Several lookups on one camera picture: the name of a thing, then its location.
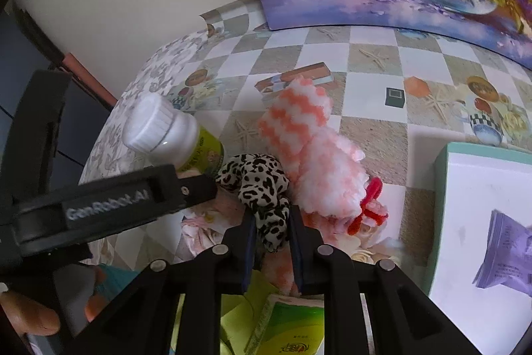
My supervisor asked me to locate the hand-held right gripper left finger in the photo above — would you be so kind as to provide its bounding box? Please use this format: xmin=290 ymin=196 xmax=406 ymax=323
xmin=70 ymin=209 xmax=258 ymax=355

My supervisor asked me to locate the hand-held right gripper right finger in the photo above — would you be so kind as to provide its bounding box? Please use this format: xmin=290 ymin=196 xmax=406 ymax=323
xmin=288 ymin=205 xmax=487 ymax=355

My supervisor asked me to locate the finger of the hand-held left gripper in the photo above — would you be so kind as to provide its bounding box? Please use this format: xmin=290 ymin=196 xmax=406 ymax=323
xmin=175 ymin=173 xmax=218 ymax=211

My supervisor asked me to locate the pink floral cloth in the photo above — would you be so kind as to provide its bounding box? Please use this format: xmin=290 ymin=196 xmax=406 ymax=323
xmin=181 ymin=197 xmax=246 ymax=258

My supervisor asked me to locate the leopard print scrunchie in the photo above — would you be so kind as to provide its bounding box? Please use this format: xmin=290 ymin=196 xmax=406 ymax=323
xmin=214 ymin=153 xmax=292 ymax=254

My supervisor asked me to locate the white bottle with green label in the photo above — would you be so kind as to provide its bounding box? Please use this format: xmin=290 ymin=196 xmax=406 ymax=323
xmin=122 ymin=93 xmax=225 ymax=178

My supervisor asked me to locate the green fleece cloth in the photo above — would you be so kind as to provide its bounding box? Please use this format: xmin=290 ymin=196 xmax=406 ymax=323
xmin=172 ymin=280 xmax=275 ymax=355

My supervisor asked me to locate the green tissue pack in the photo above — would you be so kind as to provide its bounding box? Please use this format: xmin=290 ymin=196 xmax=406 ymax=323
xmin=243 ymin=294 xmax=326 ymax=355

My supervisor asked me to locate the red hair tie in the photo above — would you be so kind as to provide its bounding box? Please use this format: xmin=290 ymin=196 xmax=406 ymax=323
xmin=347 ymin=177 xmax=389 ymax=236

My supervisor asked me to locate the pink white fluffy cloth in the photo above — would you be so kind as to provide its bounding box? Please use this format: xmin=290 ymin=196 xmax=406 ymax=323
xmin=253 ymin=76 xmax=370 ymax=295

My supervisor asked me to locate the white tray with teal rim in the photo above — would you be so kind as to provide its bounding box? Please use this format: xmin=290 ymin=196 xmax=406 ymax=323
xmin=426 ymin=142 xmax=532 ymax=355

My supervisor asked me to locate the person's left hand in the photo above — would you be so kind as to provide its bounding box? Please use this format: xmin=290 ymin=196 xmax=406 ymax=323
xmin=0 ymin=266 xmax=106 ymax=337

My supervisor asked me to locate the teal cloth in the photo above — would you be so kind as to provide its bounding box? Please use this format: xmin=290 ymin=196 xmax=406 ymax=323
xmin=93 ymin=264 xmax=140 ymax=297

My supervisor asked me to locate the small black square box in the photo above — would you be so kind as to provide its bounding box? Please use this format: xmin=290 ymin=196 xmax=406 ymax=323
xmin=384 ymin=87 xmax=406 ymax=109

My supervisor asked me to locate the checkered printed tablecloth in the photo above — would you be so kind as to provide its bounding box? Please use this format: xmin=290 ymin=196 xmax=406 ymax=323
xmin=79 ymin=0 xmax=532 ymax=355

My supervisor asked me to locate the purple packet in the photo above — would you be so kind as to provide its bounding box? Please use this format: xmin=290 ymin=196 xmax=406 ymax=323
xmin=472 ymin=209 xmax=532 ymax=291

